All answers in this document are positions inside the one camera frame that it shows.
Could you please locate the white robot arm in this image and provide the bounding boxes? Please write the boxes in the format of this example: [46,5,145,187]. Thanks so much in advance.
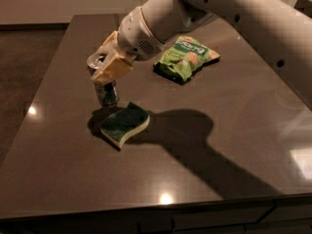
[92,0,312,108]

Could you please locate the dark box at corner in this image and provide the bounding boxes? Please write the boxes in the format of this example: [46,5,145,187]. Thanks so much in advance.
[294,0,312,18]

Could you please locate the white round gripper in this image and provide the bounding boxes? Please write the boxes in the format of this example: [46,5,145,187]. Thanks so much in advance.
[91,7,164,84]

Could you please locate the green yellow kitchen sponge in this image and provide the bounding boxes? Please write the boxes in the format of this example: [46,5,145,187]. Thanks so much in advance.
[99,102,150,148]

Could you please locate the green snack chip bag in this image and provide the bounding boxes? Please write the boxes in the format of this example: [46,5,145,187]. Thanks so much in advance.
[153,36,220,84]

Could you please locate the silver blue Red Bull can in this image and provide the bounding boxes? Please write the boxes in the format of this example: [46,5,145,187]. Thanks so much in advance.
[87,54,118,106]

